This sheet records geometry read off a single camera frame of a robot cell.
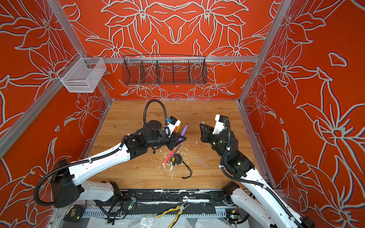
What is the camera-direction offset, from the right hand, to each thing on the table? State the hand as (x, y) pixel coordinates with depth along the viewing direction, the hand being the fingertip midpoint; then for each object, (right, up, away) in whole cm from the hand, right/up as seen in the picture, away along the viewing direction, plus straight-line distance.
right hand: (198, 124), depth 67 cm
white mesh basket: (-75, +31, +24) cm, 84 cm away
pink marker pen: (-18, -24, +18) cm, 35 cm away
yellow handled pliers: (-9, -43, +2) cm, 44 cm away
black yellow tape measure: (-60, -43, 0) cm, 74 cm away
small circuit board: (+18, -46, +1) cm, 49 cm away
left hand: (-7, -6, +1) cm, 9 cm away
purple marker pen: (-7, -4, 0) cm, 8 cm away
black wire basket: (-21, +37, +33) cm, 53 cm away
